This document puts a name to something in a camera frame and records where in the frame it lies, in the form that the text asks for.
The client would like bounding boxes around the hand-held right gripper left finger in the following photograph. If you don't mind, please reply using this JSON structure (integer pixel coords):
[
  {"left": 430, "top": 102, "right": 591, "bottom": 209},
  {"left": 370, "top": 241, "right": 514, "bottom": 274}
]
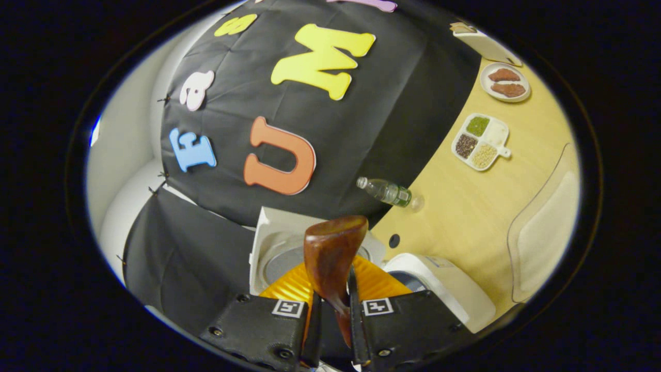
[{"left": 199, "top": 261, "right": 323, "bottom": 372}]

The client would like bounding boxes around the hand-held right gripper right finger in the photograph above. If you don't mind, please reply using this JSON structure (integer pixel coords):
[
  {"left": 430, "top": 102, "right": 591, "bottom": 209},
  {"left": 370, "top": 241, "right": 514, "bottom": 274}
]
[{"left": 347, "top": 256, "right": 473, "bottom": 370}]

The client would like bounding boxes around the brown wooden spoon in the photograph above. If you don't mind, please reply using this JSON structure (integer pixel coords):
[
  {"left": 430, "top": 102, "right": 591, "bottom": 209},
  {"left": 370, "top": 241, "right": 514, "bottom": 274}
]
[{"left": 304, "top": 215, "right": 369, "bottom": 348}]

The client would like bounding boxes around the white rice cooker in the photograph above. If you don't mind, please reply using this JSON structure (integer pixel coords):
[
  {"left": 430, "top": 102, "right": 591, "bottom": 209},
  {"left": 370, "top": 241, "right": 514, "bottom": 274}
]
[{"left": 249, "top": 207, "right": 496, "bottom": 334}]

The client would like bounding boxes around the clear box of white rice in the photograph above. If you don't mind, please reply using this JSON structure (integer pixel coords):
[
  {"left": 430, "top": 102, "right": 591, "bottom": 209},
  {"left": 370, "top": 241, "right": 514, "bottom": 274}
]
[{"left": 507, "top": 143, "right": 581, "bottom": 303}]

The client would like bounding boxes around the clear plastic water bottle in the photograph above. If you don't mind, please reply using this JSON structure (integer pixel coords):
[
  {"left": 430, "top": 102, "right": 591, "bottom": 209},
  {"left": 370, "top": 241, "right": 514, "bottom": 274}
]
[{"left": 356, "top": 177, "right": 425, "bottom": 211}]

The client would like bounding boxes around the black backdrop cloth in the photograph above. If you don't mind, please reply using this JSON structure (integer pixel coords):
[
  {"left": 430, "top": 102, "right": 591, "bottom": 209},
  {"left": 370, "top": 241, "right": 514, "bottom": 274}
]
[{"left": 123, "top": 0, "right": 482, "bottom": 336}]

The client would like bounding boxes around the white divided grain dish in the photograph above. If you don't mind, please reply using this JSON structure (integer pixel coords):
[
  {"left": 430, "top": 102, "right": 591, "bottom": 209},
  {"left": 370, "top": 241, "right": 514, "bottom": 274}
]
[{"left": 451, "top": 113, "right": 512, "bottom": 172}]

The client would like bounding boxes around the white round plate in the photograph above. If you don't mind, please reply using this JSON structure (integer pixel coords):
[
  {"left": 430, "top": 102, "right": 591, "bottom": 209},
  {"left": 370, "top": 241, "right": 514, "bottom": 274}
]
[{"left": 480, "top": 63, "right": 531, "bottom": 103}]

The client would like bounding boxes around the white toaster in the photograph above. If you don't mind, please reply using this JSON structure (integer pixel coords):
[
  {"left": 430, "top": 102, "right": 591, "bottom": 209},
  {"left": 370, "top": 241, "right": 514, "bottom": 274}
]
[{"left": 449, "top": 23, "right": 523, "bottom": 67}]

